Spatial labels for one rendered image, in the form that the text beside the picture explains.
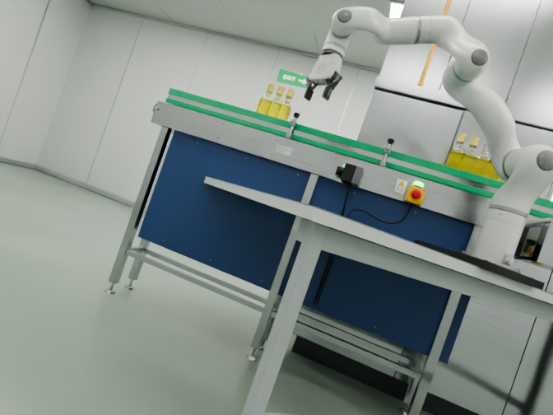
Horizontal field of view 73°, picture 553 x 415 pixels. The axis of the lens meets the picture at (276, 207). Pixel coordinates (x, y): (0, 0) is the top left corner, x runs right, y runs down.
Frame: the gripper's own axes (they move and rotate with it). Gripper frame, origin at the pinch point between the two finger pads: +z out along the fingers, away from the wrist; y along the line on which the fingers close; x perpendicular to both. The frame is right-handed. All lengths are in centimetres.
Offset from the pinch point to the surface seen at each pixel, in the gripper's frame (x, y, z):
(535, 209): 100, 47, 1
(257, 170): 23, -49, 26
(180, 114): -7, -88, 12
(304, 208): -20, 35, 41
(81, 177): 71, -552, 89
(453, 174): 71, 22, 0
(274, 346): -15, 36, 76
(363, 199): 53, -6, 23
